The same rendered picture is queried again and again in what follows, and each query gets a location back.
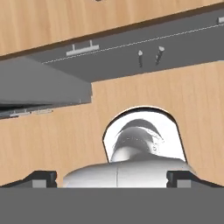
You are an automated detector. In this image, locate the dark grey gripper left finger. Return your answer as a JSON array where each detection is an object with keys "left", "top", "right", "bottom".
[{"left": 0, "top": 170, "right": 58, "bottom": 189}]

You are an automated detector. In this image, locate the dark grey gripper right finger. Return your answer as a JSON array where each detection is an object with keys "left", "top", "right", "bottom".
[{"left": 165, "top": 170, "right": 224, "bottom": 189}]

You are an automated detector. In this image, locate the white round domed object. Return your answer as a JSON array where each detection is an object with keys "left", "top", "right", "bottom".
[{"left": 62, "top": 105, "right": 197, "bottom": 189}]

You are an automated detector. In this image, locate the grey open appliance door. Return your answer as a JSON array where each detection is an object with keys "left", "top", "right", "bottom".
[{"left": 0, "top": 56, "right": 94, "bottom": 113}]

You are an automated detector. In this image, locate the silver round knob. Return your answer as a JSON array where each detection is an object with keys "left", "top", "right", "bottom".
[
  {"left": 137, "top": 49, "right": 144, "bottom": 68},
  {"left": 155, "top": 45, "right": 165, "bottom": 66}
]

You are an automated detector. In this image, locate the grey cupboard run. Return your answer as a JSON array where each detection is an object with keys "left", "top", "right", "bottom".
[{"left": 28, "top": 8, "right": 224, "bottom": 84}]

